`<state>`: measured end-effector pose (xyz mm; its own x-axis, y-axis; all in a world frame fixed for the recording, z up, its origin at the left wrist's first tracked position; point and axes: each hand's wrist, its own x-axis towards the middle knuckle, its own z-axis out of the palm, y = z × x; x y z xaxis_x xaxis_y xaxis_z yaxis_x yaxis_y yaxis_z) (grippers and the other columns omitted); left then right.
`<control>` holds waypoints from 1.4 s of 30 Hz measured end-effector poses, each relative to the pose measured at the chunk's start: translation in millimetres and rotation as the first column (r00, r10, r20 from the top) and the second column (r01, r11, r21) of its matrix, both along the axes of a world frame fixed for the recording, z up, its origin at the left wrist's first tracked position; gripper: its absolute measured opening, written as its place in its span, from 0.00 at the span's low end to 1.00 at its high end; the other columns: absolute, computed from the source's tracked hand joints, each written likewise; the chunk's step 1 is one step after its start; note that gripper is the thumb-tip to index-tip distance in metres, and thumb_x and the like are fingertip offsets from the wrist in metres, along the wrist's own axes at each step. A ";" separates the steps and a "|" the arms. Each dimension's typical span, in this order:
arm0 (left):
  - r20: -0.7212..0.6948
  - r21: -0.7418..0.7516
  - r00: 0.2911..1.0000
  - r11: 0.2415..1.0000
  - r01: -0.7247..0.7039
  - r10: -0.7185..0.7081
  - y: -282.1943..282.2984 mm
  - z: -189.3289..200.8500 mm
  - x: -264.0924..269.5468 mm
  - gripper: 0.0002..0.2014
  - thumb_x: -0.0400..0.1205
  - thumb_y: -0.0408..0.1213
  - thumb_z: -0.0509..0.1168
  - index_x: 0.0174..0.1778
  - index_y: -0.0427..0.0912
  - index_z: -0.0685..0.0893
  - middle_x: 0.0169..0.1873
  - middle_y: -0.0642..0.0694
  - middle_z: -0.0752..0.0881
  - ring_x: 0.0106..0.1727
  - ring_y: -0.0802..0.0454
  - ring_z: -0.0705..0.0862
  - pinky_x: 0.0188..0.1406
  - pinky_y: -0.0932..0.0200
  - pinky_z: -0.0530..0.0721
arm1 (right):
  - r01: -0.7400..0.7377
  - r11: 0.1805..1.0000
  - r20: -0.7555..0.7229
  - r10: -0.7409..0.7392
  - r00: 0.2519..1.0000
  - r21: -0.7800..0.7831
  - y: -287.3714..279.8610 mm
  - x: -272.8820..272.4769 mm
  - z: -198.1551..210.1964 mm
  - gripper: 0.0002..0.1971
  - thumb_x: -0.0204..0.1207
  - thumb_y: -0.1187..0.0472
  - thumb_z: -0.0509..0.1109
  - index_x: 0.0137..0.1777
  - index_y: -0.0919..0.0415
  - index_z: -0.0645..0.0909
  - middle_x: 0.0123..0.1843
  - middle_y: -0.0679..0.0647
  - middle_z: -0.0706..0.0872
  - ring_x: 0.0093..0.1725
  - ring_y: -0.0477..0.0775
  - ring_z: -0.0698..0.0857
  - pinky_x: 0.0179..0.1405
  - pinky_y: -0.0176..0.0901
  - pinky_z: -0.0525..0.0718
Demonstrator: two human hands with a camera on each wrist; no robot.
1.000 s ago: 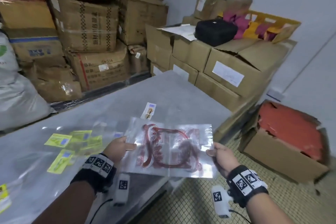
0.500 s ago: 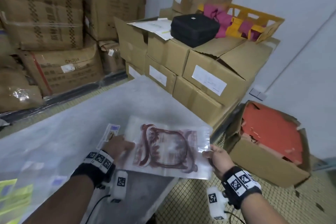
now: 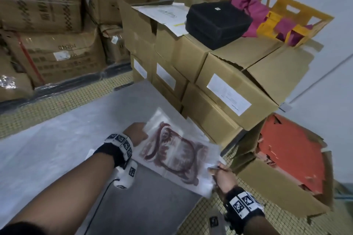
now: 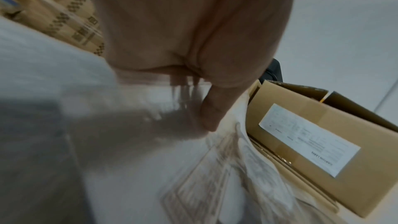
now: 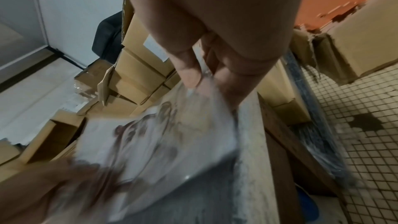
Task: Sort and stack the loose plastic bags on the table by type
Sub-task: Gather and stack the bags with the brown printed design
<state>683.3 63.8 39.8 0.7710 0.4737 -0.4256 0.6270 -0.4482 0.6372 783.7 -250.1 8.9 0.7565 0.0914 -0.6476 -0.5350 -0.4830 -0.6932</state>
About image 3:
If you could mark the yellow plastic crate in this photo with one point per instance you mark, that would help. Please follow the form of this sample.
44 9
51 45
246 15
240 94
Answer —
317 18

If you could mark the person's black clothing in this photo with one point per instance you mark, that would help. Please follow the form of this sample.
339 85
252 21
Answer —
19 229

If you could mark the person's right hand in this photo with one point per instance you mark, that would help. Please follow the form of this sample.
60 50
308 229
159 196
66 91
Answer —
224 179

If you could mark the grey table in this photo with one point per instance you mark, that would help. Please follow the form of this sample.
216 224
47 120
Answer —
55 146

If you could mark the person's left hand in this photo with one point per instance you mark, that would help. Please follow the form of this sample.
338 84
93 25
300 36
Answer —
135 133

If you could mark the magenta cloth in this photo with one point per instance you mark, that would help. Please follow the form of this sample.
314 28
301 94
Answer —
253 11

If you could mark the cardboard boxes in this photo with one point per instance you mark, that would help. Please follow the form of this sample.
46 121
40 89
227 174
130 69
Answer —
234 91

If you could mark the person's right forearm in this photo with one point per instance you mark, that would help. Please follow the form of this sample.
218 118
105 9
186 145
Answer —
260 226

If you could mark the person's left forearm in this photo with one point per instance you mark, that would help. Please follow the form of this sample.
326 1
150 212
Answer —
63 190

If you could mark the small labelled brown box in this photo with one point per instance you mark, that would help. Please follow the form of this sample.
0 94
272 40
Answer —
115 44

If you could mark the torn brown cardboard box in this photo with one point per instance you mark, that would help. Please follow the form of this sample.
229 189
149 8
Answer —
13 83

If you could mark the black fabric case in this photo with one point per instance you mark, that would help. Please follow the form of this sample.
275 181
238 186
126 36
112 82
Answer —
218 22

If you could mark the stack of bagged red headbands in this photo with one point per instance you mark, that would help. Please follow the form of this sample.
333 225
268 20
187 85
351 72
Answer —
176 155

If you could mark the open box of red sheets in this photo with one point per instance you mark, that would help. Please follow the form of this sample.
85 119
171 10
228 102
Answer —
275 188

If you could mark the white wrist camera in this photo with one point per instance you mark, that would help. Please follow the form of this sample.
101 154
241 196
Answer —
125 177
216 222

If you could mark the white cardboard sheet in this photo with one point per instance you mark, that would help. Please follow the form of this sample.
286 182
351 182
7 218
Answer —
162 16

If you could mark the cardboard box with red print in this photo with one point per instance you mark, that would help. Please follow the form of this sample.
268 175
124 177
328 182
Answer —
55 58

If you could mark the cardboard box with checker pattern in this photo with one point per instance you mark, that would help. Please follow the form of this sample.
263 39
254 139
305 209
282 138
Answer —
38 0

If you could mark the black marker wristband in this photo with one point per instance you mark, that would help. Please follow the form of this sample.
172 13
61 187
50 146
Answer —
115 152
242 207

